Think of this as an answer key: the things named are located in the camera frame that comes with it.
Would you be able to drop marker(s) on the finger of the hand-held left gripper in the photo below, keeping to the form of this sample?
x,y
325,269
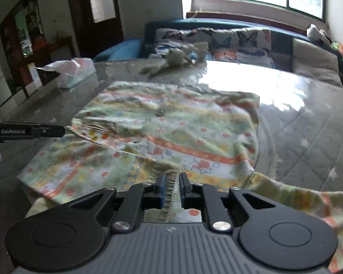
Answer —
x,y
50,131

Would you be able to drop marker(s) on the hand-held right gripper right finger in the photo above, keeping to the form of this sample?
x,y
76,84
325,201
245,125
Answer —
x,y
185,189

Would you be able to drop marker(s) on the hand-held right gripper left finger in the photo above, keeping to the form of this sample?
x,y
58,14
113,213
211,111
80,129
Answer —
x,y
161,191

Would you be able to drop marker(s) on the white cabinet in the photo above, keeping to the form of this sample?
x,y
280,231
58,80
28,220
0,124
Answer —
x,y
0,82

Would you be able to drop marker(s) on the white and pink bag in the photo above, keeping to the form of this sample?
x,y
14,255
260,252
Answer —
x,y
74,71

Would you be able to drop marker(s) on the dark wooden table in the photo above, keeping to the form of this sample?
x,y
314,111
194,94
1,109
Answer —
x,y
60,45

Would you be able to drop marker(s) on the orange object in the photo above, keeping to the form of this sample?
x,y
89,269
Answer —
x,y
42,42

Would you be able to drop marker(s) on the cluttered shelf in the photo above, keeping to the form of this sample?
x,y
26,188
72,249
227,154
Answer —
x,y
25,25

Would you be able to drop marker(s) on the dark wooden door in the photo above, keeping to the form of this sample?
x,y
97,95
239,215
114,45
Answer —
x,y
83,28

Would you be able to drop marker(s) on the grey quilted star bed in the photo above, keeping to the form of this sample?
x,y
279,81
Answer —
x,y
303,137

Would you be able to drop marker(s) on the grey bunny plush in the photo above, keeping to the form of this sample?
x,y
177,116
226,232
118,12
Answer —
x,y
177,57

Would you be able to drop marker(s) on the butterfly print pillow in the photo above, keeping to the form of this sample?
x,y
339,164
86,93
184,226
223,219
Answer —
x,y
174,35
240,45

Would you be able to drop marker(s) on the blue sofa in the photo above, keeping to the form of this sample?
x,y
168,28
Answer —
x,y
281,48

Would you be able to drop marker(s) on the grey pillow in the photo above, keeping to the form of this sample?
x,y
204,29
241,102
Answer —
x,y
314,60

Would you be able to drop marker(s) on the panda plush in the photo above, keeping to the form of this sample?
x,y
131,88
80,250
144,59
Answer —
x,y
317,32

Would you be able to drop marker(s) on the orange and green toy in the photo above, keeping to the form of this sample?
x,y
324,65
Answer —
x,y
341,51

